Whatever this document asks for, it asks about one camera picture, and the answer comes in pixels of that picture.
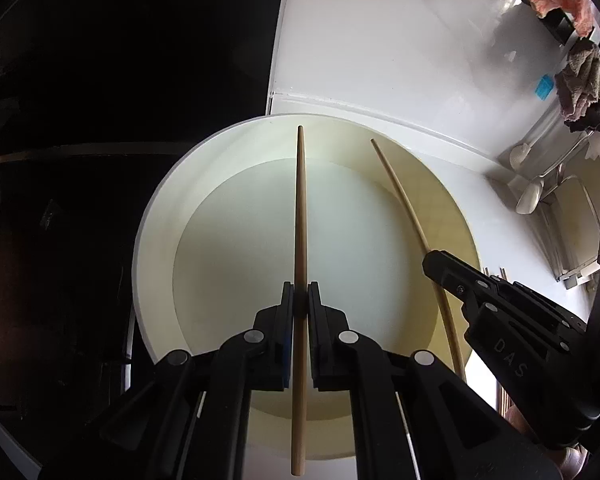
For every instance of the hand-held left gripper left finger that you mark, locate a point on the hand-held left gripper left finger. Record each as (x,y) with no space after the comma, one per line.
(286,340)

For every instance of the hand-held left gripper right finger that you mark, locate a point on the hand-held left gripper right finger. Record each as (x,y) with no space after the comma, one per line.
(316,340)

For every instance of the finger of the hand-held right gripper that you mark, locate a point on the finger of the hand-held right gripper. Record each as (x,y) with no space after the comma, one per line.
(445,270)
(540,302)

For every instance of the tapered wooden chopstick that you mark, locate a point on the tapered wooden chopstick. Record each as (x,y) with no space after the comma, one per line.
(452,340)
(300,210)

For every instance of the white round bowl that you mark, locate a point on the white round bowl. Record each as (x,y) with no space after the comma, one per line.
(220,260)

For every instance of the person's right hand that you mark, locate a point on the person's right hand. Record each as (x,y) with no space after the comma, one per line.
(572,465)

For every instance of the metal dish rack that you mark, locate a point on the metal dish rack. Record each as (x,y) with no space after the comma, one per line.
(572,230)

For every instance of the hanging metal ladle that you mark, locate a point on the hanging metal ladle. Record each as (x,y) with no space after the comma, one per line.
(529,197)

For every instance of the white dish brush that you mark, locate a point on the white dish brush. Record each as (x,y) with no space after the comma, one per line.
(519,156)

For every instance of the blue silicone brush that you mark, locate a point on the blue silicone brush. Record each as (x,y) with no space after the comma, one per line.
(544,87)

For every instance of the beige towel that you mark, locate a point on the beige towel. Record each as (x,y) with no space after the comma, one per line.
(585,80)

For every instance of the black stove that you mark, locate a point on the black stove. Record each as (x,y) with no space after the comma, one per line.
(55,260)

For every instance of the black wall rack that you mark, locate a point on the black wall rack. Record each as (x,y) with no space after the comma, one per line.
(560,25)

